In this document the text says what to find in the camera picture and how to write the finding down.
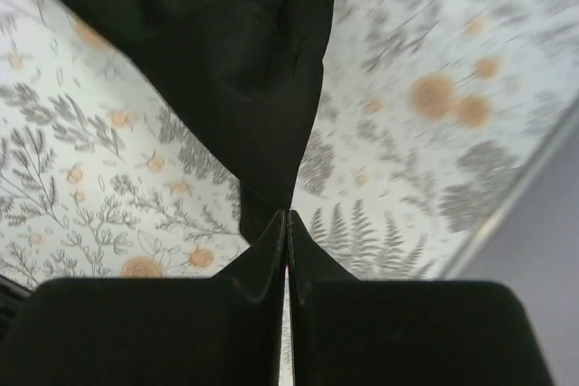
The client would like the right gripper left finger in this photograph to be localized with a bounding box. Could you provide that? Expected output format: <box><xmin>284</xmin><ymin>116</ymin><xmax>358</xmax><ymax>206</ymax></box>
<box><xmin>1</xmin><ymin>212</ymin><xmax>286</xmax><ymax>385</ymax></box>

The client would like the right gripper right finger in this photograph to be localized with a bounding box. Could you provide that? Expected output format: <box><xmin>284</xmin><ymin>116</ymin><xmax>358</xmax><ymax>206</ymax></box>
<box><xmin>287</xmin><ymin>212</ymin><xmax>553</xmax><ymax>386</ymax></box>

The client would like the black t-shirt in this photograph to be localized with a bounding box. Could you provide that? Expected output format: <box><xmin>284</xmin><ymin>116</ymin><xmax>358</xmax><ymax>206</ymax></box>
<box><xmin>61</xmin><ymin>0</ymin><xmax>334</xmax><ymax>242</ymax></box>

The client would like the floral table cloth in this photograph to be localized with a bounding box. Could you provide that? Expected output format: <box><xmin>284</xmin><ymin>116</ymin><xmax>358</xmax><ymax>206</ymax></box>
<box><xmin>1</xmin><ymin>0</ymin><xmax>578</xmax><ymax>287</ymax></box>

